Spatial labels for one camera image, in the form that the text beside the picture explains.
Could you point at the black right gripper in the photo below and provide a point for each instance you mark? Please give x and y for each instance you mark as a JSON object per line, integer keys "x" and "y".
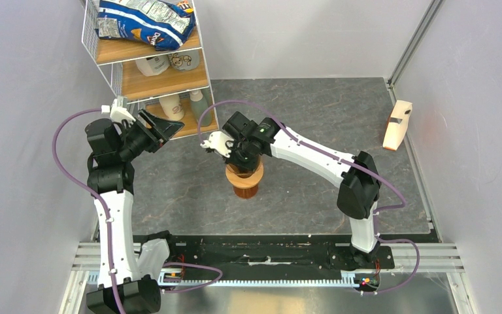
{"x": 251, "y": 165}

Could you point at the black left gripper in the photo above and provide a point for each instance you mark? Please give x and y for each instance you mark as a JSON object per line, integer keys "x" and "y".
{"x": 167, "y": 128}

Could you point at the round wooden dripper collar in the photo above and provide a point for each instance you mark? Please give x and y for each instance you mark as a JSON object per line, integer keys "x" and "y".
{"x": 244, "y": 180}

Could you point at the amber glass carafe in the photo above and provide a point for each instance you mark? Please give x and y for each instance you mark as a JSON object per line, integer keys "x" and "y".
{"x": 246, "y": 191}

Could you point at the brown paper coffee filter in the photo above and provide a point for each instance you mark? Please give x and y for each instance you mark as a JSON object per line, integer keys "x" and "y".
{"x": 240, "y": 171}

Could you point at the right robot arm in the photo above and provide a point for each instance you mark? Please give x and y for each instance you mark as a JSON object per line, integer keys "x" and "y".
{"x": 353, "y": 175}

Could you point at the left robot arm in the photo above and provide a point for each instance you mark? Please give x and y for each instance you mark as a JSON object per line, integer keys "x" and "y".
{"x": 128, "y": 281}

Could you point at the brown coffee filter holder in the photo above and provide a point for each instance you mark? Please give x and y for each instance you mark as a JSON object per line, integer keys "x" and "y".
{"x": 397, "y": 125}

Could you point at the white paper cup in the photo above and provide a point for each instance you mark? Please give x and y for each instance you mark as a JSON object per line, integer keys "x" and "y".
{"x": 172, "y": 107}

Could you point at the green spray bottle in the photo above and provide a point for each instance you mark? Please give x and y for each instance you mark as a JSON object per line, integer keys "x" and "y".
{"x": 199, "y": 104}

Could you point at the white jug bottle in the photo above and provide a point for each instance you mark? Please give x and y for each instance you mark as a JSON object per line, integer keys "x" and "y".
{"x": 153, "y": 66}

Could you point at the cartoon print white cup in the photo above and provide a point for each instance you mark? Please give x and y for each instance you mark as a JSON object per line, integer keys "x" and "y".
{"x": 185, "y": 61}

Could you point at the blue Doritos chip bag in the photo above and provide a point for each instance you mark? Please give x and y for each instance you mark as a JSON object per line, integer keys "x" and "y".
{"x": 162, "y": 25}

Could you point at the yellow M&M's candy bag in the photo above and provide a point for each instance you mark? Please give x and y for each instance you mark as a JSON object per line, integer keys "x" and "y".
{"x": 185, "y": 6}

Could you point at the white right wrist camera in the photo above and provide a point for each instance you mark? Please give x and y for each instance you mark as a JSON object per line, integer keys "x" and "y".
{"x": 220, "y": 143}

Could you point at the white wire shelf rack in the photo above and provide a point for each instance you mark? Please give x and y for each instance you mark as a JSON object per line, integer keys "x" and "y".
{"x": 116, "y": 61}

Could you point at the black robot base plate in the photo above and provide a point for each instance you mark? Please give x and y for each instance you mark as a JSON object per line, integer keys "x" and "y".
{"x": 272, "y": 258}

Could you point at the slotted cable duct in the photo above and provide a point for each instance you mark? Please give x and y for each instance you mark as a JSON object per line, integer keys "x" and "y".
{"x": 344, "y": 280}

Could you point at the aluminium frame rail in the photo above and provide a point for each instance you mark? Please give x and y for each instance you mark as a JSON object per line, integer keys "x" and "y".
{"x": 421, "y": 29}

